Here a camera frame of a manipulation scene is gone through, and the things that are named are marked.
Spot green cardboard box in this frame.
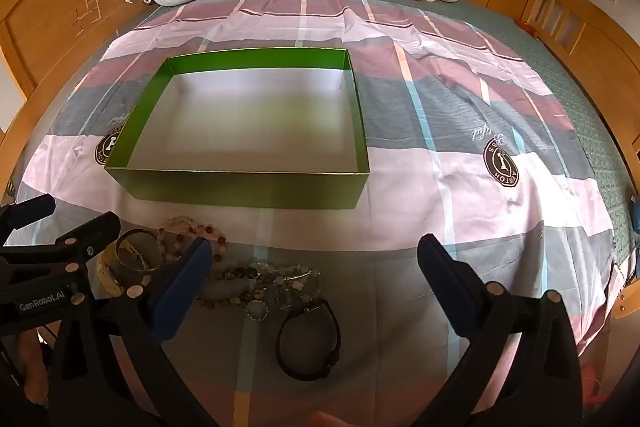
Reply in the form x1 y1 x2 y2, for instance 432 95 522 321
103 48 371 210

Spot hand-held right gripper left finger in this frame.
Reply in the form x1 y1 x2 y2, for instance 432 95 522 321
47 236 221 427

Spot wooden footboard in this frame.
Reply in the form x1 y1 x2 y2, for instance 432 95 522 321
520 0 640 152

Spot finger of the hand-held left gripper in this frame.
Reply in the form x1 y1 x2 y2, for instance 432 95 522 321
0 193 57 248
0 211 122 280

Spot red and pale bead bracelet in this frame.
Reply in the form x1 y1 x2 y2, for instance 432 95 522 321
165 216 229 265

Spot person's left hand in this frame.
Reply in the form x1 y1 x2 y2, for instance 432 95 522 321
14 332 52 404

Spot wooden headboard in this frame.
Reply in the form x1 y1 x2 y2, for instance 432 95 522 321
0 0 166 188

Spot silver metal bangle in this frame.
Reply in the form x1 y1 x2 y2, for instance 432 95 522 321
115 229 168 275

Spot beige bead bracelet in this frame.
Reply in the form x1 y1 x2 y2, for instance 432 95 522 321
197 289 266 310

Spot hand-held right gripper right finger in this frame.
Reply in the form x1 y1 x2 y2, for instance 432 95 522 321
416 233 585 427

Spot plaid pink grey blanket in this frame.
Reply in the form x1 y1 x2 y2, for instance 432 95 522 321
20 0 618 427

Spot silver ring pendant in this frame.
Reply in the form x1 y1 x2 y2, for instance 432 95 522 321
245 298 271 323

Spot black wrist watch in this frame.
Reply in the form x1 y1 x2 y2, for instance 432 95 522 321
276 298 343 380

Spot green bedspread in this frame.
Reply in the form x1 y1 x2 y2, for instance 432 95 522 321
150 0 640 273

